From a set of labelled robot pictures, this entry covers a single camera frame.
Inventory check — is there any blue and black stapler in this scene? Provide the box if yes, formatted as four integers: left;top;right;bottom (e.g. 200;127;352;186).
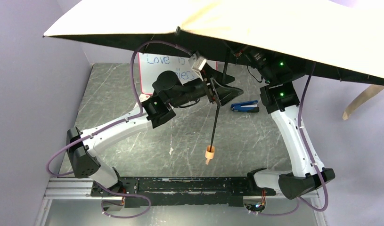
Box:
230;100;260;113

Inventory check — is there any red framed whiteboard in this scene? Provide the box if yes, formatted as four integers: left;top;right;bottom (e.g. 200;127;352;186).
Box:
138;52;218;96

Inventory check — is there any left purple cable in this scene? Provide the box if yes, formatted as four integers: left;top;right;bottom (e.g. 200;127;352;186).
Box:
46;40;199;178

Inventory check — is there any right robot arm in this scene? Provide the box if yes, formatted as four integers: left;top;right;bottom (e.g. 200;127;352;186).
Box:
248;51;335;200

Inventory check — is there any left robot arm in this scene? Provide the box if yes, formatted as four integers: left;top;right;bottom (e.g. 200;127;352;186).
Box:
66;65;243;189

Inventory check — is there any beige and black umbrella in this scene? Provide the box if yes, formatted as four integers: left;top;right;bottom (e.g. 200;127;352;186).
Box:
43;0;384;165

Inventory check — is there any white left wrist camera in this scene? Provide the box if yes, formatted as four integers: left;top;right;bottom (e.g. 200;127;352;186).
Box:
188;52;207;81

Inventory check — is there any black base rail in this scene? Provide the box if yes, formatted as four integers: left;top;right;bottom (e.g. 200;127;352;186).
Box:
90;176;277;209

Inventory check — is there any aluminium frame rail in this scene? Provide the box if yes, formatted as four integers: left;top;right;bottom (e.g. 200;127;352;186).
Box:
34;178;328;226

